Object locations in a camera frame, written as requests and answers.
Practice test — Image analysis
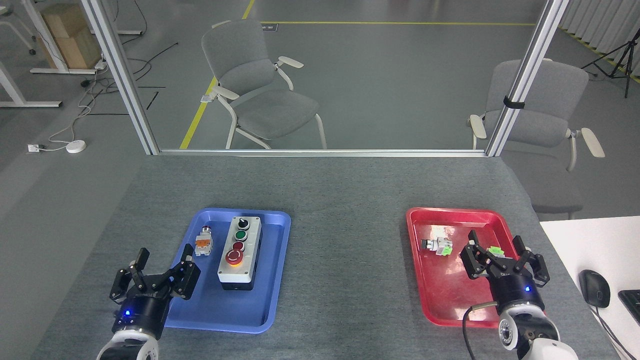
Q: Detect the black keyboard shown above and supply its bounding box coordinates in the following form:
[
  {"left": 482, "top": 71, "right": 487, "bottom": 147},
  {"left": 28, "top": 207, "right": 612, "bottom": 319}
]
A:
[{"left": 618, "top": 289, "right": 640, "bottom": 326}]

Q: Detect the grey control box with buttons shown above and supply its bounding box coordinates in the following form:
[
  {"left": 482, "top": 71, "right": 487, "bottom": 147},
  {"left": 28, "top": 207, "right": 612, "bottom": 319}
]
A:
[{"left": 217, "top": 215, "right": 263, "bottom": 292}]

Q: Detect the black floor cable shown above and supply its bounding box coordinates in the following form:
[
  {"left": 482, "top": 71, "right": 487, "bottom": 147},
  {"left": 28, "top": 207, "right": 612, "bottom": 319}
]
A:
[{"left": 80, "top": 0, "right": 179, "bottom": 96}]

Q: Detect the white desk leg frame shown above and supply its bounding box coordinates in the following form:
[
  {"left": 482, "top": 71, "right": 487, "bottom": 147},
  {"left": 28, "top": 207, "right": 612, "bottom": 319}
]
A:
[
  {"left": 0, "top": 60, "right": 63, "bottom": 108},
  {"left": 20, "top": 0, "right": 98, "bottom": 75}
]

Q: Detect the white floor cable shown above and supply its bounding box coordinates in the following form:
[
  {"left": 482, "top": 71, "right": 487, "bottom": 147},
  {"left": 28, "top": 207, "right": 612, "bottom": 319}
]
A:
[{"left": 47, "top": 70, "right": 108, "bottom": 146}]

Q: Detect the orange and white push button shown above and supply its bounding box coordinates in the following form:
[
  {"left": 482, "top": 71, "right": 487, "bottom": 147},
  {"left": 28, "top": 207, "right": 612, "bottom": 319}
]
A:
[{"left": 194, "top": 226, "right": 214, "bottom": 257}]

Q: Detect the black tripod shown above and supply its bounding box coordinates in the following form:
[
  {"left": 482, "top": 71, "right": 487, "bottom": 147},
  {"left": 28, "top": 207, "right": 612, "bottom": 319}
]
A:
[{"left": 581, "top": 30, "right": 640, "bottom": 99}]

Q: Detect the blue plastic tray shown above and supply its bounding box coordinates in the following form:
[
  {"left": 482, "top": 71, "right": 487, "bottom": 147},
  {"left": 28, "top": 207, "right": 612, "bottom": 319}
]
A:
[{"left": 164, "top": 207, "right": 292, "bottom": 334}]

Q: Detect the white side table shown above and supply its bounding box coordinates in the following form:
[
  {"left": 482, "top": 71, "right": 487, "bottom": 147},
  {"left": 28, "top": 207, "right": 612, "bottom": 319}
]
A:
[{"left": 539, "top": 216, "right": 640, "bottom": 360}]

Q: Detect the black mouse cable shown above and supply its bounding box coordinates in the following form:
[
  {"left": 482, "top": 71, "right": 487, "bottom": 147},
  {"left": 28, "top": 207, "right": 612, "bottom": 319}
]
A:
[{"left": 590, "top": 306, "right": 636, "bottom": 360}]

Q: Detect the brown cardboard box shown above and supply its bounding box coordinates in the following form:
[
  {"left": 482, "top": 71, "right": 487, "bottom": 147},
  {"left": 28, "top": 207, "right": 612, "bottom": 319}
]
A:
[{"left": 39, "top": 4, "right": 103, "bottom": 70}]

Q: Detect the silver aluminium post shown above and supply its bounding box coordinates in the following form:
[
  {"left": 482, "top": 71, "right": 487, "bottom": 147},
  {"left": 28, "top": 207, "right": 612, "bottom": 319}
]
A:
[
  {"left": 486, "top": 0, "right": 571, "bottom": 157},
  {"left": 80, "top": 0, "right": 161, "bottom": 156}
]

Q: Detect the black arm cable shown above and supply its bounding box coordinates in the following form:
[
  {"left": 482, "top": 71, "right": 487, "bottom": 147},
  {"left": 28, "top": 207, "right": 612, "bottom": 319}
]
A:
[{"left": 461, "top": 301, "right": 501, "bottom": 360}]

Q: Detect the grey chair with white armrests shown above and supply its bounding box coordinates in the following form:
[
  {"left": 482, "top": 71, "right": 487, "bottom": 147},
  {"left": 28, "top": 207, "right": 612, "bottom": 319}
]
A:
[
  {"left": 200, "top": 19, "right": 328, "bottom": 150},
  {"left": 468, "top": 59, "right": 606, "bottom": 173}
]

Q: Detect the black-headed white switch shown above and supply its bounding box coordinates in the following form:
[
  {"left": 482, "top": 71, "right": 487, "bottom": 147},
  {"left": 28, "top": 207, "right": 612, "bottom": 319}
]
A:
[{"left": 421, "top": 235, "right": 454, "bottom": 257}]

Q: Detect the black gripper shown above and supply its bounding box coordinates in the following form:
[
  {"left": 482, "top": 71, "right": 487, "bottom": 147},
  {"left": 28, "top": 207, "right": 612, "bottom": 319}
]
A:
[
  {"left": 459, "top": 229, "right": 551, "bottom": 316},
  {"left": 109, "top": 243, "right": 202, "bottom": 341}
]

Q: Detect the white pleated curtain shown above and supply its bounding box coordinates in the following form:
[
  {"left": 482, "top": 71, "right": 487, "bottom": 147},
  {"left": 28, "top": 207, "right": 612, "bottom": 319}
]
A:
[{"left": 560, "top": 0, "right": 640, "bottom": 83}]

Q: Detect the black computer mouse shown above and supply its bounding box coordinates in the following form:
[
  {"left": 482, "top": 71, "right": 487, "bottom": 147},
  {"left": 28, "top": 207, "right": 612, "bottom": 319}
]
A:
[{"left": 579, "top": 269, "right": 611, "bottom": 309}]

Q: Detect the silver aluminium crossbar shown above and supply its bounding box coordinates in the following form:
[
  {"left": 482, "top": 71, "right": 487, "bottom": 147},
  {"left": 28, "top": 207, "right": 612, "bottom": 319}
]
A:
[{"left": 159, "top": 148, "right": 488, "bottom": 158}]

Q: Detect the red plastic tray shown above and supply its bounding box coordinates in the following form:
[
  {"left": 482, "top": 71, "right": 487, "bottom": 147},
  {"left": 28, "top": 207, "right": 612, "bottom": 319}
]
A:
[{"left": 405, "top": 207, "right": 546, "bottom": 329}]

